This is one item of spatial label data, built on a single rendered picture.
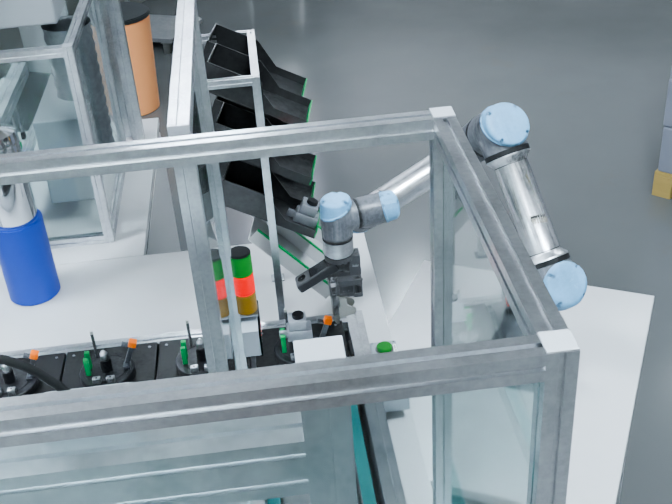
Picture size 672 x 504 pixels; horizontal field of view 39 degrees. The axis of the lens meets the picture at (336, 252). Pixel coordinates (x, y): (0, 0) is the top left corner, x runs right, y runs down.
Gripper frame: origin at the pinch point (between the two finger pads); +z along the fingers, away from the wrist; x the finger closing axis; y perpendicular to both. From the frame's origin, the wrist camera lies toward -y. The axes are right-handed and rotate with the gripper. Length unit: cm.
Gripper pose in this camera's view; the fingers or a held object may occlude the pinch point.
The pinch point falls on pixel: (335, 319)
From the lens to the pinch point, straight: 246.6
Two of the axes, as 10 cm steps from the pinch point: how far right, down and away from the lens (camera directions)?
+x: -1.1, -5.3, 8.4
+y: 9.9, -1.1, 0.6
